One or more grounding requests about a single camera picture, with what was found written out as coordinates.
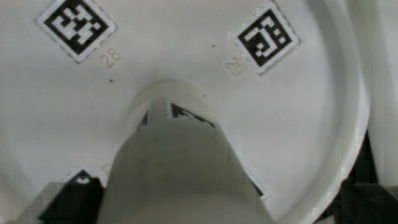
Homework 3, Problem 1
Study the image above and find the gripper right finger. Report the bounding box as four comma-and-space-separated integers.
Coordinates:
330, 179, 398, 224

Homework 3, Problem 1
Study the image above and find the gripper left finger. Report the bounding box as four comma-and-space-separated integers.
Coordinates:
15, 181, 108, 224

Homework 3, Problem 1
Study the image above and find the white round table top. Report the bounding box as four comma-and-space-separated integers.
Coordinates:
0, 0, 369, 224

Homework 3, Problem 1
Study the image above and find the white cylindrical table leg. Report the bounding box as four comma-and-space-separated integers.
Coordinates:
95, 81, 273, 224

